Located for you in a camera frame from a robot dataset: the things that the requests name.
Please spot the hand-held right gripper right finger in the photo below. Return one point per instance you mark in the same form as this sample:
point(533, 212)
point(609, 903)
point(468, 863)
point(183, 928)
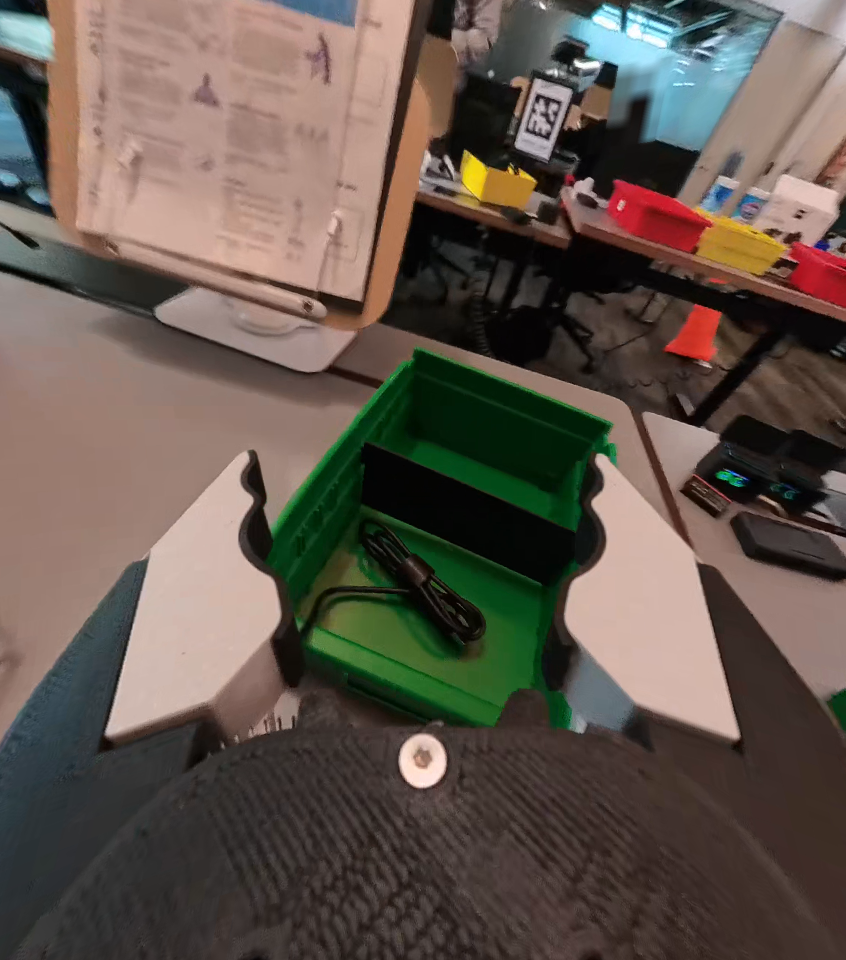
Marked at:
point(648, 607)

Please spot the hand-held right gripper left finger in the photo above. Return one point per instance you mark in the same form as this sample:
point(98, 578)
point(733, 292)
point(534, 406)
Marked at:
point(197, 607)

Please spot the black flat box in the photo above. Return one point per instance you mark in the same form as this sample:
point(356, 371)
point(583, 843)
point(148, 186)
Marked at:
point(790, 547)

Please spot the black charger green display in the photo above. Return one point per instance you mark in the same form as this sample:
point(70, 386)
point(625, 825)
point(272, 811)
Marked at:
point(730, 472)

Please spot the black bin divider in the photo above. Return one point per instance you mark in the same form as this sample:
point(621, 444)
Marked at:
point(468, 510)

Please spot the orange traffic cone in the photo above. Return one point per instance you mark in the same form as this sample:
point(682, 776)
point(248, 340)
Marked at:
point(693, 337)

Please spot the white stand base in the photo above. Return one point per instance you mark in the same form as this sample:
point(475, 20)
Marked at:
point(303, 345)

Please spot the wooden table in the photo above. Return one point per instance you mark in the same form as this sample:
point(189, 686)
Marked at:
point(753, 289)
point(498, 217)

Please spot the black flat panel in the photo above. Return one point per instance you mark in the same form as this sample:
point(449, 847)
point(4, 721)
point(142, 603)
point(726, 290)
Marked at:
point(77, 262)

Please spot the yellow plastic bin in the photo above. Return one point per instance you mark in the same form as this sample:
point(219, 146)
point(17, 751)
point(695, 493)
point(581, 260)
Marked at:
point(742, 247)
point(498, 184)

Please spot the red plastic bin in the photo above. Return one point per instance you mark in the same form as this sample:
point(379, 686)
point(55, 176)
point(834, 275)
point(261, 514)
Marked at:
point(655, 217)
point(843, 281)

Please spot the wipes canister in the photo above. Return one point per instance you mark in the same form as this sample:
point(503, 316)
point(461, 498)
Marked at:
point(753, 204)
point(718, 195)

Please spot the white cardboard box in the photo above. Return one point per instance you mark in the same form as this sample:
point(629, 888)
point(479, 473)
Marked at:
point(798, 206)

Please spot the wooden document stand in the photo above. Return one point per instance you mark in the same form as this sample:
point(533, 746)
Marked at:
point(227, 135)

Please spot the marker tag sign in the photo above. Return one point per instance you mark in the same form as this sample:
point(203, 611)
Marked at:
point(543, 120)

